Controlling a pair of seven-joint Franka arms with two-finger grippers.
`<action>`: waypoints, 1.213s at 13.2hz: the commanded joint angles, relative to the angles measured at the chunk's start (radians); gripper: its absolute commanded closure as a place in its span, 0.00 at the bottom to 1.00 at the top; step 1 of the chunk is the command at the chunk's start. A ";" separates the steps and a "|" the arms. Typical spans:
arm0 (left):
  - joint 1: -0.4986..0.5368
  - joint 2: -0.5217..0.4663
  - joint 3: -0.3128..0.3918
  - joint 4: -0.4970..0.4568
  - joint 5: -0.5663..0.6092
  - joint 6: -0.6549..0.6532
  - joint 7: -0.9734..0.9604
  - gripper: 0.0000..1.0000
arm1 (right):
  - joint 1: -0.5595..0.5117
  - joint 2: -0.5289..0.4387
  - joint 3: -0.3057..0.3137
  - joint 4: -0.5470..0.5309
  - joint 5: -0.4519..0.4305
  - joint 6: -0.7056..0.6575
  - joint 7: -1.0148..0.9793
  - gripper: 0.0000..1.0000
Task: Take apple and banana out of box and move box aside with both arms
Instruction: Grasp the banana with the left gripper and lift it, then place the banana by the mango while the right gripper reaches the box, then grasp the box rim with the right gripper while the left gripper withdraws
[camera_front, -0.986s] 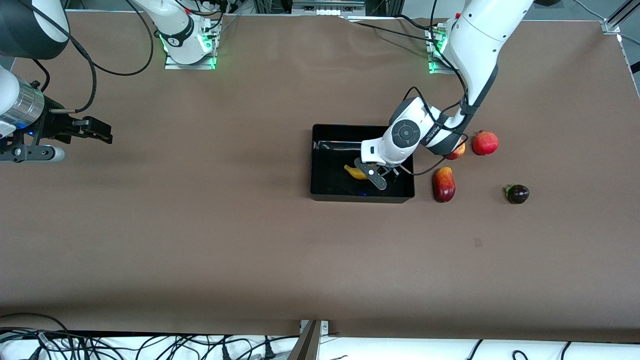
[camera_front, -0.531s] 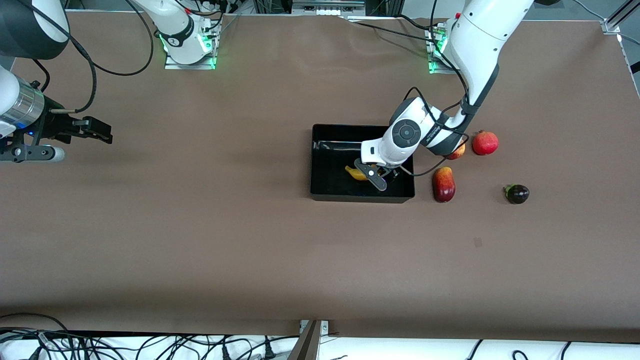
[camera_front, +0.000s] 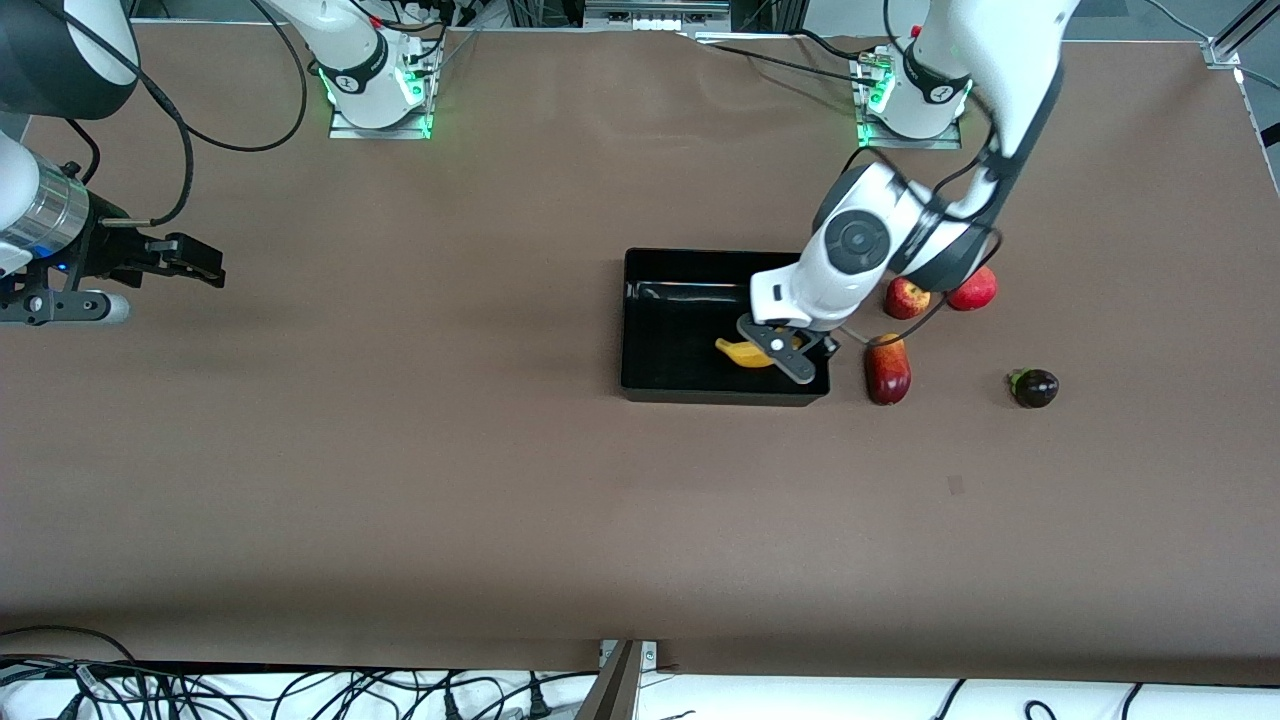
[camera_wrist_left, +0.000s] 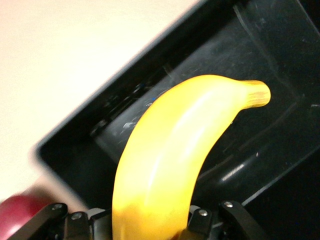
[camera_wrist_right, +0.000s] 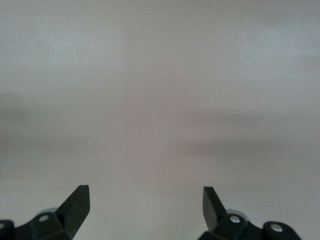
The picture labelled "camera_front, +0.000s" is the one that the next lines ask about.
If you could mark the red yellow mango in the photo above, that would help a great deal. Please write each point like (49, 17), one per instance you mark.
(888, 375)

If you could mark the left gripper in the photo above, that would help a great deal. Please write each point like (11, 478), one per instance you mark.
(822, 342)

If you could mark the red pomegranate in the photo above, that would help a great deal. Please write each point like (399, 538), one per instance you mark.
(978, 292)

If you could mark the red yellow apple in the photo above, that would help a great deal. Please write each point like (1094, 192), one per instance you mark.
(903, 300)

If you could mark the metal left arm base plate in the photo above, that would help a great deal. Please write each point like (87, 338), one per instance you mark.
(945, 140)

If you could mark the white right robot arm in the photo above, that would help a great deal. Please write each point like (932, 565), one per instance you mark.
(60, 50)

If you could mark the aluminium table corner bracket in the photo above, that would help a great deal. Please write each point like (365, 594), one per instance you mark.
(1223, 55)

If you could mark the small metal bracket plate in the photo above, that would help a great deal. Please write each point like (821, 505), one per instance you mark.
(650, 655)

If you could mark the dark purple mangosteen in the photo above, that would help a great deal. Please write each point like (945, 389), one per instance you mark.
(1036, 388)

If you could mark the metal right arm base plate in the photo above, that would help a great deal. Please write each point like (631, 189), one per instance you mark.
(345, 128)

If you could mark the yellow banana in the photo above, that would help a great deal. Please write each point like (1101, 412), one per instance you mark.
(745, 355)

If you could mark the aluminium profile post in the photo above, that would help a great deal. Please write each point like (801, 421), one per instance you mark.
(612, 690)

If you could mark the black plastic tray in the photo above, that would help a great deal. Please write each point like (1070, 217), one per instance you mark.
(670, 350)

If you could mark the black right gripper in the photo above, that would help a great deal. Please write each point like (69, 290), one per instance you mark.
(103, 251)

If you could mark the white power strip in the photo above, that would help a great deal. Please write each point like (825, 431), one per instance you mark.
(655, 15)

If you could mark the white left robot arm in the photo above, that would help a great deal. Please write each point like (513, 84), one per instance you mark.
(860, 240)

